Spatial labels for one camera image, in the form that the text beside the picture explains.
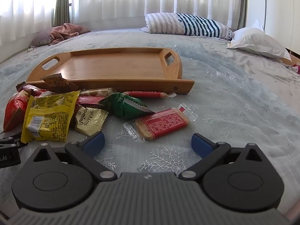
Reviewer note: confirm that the dark red snack packet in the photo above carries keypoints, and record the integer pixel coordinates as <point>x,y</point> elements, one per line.
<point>30,88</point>

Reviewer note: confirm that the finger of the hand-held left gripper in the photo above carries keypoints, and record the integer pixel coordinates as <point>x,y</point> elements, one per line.
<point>7,141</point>

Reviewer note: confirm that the wooden bed frame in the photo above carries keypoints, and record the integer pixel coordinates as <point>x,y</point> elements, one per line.
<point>293,56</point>

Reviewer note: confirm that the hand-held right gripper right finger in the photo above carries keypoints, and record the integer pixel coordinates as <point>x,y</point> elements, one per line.
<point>199,145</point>

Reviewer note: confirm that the beige snack packet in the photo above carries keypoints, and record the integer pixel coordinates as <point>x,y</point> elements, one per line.
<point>98,91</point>

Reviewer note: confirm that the white pillow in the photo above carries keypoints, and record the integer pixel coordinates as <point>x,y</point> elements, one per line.
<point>255,42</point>

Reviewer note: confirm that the white wardrobe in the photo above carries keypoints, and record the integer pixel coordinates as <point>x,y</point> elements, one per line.
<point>276,9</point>

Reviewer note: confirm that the small metal trinket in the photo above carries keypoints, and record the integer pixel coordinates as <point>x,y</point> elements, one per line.
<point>30,49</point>

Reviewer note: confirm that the red sausage stick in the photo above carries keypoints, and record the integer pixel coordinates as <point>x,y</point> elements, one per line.
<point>145,94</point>

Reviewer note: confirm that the grey-green curtain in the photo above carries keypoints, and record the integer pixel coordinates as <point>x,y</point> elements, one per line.
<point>61,4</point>
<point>243,4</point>

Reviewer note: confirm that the striped pillow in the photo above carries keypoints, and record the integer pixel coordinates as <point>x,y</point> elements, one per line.
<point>187,25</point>

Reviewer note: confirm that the large red snack packet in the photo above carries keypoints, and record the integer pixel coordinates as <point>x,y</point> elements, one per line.
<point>15,107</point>

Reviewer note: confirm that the grey bed sheet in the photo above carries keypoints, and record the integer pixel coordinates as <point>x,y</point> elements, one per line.
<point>276,79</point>

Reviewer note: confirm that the purple pillow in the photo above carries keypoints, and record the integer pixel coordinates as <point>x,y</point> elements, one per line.
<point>41,38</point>

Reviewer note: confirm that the small red object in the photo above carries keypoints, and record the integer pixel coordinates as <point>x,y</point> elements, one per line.
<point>295,68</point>

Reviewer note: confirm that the white pink snack packet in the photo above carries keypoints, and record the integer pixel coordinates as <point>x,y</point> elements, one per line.
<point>46,93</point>

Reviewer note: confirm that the green snack packet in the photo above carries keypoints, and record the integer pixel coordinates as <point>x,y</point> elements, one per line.
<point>121,105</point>

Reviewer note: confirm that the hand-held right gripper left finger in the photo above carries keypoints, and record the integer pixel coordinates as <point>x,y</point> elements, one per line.
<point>95,143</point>

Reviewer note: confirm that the wooden tray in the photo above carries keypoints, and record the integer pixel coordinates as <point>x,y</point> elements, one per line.
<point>112,65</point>

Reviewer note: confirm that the yellow snack packet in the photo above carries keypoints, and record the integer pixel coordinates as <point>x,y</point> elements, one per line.
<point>49,114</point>

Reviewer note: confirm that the brown almond chocolate packet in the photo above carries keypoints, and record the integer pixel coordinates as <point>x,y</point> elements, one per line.
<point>56,82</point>

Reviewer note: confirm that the red label biscuit packet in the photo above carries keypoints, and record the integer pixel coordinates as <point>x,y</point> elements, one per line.
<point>164,121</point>

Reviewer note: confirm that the small cream candy packet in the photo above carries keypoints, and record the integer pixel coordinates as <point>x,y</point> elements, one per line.
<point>89,119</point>

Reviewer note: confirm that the pink blanket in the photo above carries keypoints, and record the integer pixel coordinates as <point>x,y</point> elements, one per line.
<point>66,31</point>

